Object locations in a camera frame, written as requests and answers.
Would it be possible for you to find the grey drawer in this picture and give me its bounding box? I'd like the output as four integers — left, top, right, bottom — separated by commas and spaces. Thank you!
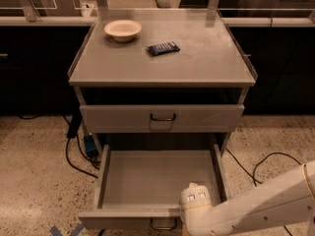
80, 104, 244, 133
79, 147, 228, 230

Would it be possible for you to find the grey drawer cabinet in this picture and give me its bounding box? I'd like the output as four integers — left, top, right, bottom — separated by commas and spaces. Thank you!
70, 9, 257, 148

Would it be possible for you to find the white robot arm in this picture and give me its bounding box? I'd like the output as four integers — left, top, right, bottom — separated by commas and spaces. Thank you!
180, 161, 315, 236

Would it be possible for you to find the dark blue snack packet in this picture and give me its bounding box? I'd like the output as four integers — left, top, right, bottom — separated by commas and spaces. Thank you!
148, 41, 180, 56

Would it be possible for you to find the grey top drawer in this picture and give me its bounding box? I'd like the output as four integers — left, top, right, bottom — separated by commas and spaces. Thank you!
80, 104, 244, 133

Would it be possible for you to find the blue power adapter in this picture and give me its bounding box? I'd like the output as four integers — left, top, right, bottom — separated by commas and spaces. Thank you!
84, 135, 97, 156

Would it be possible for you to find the white bowl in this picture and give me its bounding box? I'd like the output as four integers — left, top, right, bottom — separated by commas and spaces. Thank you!
104, 20, 142, 42

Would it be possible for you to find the black power strip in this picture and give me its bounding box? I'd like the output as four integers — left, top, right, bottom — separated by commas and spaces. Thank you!
67, 111, 82, 139

